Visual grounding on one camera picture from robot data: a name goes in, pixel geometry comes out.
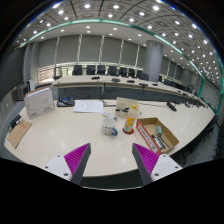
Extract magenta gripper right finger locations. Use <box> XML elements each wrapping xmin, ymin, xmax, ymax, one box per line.
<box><xmin>132</xmin><ymin>143</ymin><xmax>159</xmax><ymax>185</ymax></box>

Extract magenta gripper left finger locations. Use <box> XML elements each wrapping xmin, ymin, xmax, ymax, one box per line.
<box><xmin>64</xmin><ymin>143</ymin><xmax>91</xmax><ymax>185</ymax></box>

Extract yellow labelled plastic bottle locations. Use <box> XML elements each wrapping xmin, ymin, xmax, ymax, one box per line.
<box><xmin>124</xmin><ymin>104</ymin><xmax>138</xmax><ymax>132</ymax></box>

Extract silver pen in box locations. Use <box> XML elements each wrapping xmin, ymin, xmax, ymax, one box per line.
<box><xmin>151</xmin><ymin>135</ymin><xmax>163</xmax><ymax>150</ymax></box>

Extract open cardboard box red side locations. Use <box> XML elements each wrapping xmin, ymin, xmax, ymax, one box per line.
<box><xmin>136</xmin><ymin>117</ymin><xmax>179</xmax><ymax>155</ymax></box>

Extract black pen in box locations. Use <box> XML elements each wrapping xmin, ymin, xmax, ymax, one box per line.
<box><xmin>159</xmin><ymin>136</ymin><xmax>170</xmax><ymax>148</ymax></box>

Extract red round coaster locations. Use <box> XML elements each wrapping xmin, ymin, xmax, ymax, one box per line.
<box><xmin>122</xmin><ymin>128</ymin><xmax>134</xmax><ymax>135</ymax></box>

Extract teal eraser block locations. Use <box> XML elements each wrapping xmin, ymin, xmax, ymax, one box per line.
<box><xmin>156</xmin><ymin>126</ymin><xmax>162</xmax><ymax>135</ymax></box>

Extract small white blue packet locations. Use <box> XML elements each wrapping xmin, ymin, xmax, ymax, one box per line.
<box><xmin>103</xmin><ymin>112</ymin><xmax>117</xmax><ymax>121</ymax></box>

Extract white paper sheets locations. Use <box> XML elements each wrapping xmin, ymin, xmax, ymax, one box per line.
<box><xmin>73</xmin><ymin>100</ymin><xmax>104</xmax><ymax>113</ymax></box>

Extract black remote on table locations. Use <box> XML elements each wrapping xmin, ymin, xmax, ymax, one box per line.
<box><xmin>166</xmin><ymin>102</ymin><xmax>177</xmax><ymax>112</ymax></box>

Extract beige cardboard box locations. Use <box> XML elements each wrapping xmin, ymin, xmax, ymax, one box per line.
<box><xmin>115</xmin><ymin>97</ymin><xmax>139</xmax><ymax>118</ymax></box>

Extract black desk telephone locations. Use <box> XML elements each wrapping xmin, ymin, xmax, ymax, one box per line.
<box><xmin>57</xmin><ymin>97</ymin><xmax>75</xmax><ymax>107</ymax></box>

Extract brown cardboard envelope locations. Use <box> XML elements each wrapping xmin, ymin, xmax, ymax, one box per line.
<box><xmin>7</xmin><ymin>120</ymin><xmax>32</xmax><ymax>148</ymax></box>

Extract white cardboard box red print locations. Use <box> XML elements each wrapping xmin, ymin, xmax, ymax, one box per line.
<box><xmin>24</xmin><ymin>87</ymin><xmax>55</xmax><ymax>119</ymax></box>

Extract long curved conference desk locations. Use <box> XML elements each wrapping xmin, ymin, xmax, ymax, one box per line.
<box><xmin>51</xmin><ymin>75</ymin><xmax>205</xmax><ymax>106</ymax></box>

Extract black office chair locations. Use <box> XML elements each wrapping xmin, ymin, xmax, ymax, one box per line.
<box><xmin>139</xmin><ymin>73</ymin><xmax>149</xmax><ymax>81</ymax></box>
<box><xmin>97</xmin><ymin>65</ymin><xmax>106</xmax><ymax>75</ymax></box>
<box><xmin>119</xmin><ymin>67</ymin><xmax>127</xmax><ymax>77</ymax></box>
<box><xmin>86</xmin><ymin>65</ymin><xmax>96</xmax><ymax>75</ymax></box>
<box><xmin>108</xmin><ymin>66</ymin><xmax>118</xmax><ymax>76</ymax></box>
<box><xmin>73</xmin><ymin>65</ymin><xmax>83</xmax><ymax>75</ymax></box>

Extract grey round pillar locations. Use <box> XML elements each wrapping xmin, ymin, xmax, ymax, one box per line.
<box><xmin>143</xmin><ymin>40</ymin><xmax>163</xmax><ymax>82</ymax></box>

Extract white patterned mug blue handle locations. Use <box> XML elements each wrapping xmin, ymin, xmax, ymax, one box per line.
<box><xmin>101</xmin><ymin>118</ymin><xmax>118</xmax><ymax>136</ymax></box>

